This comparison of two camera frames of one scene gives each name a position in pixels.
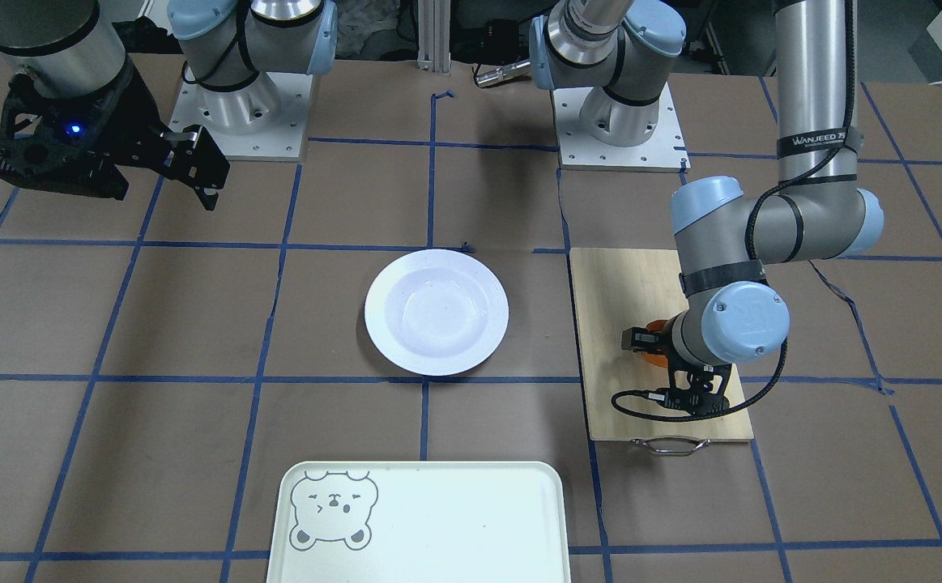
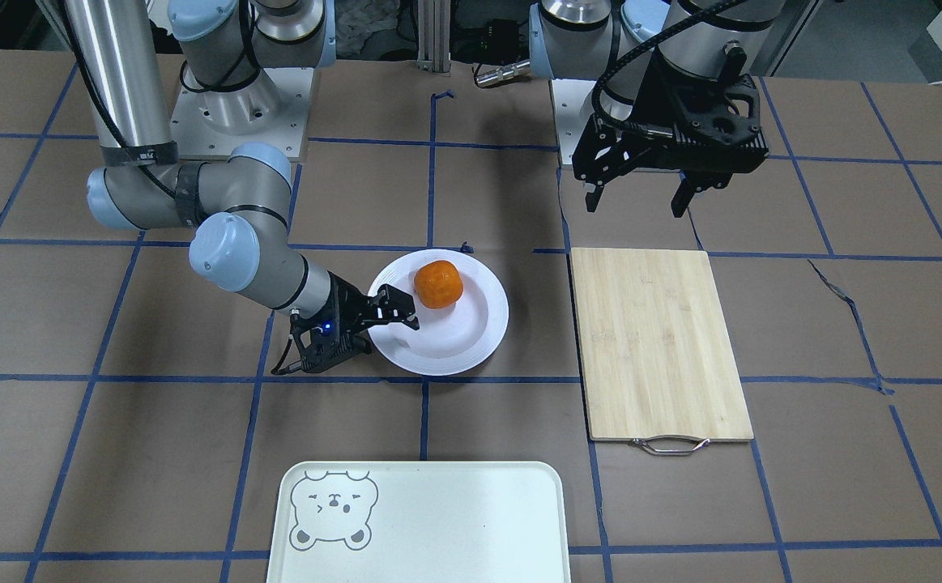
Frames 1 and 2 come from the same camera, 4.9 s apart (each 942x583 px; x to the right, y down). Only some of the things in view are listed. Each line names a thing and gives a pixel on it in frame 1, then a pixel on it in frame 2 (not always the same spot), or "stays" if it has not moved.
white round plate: [436, 312] stays
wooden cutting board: [616, 288] stays
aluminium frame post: [434, 22] stays
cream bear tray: [420, 522] stays
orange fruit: [657, 358] → [438, 284]
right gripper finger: [195, 157] → [391, 304]
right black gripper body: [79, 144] → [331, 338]
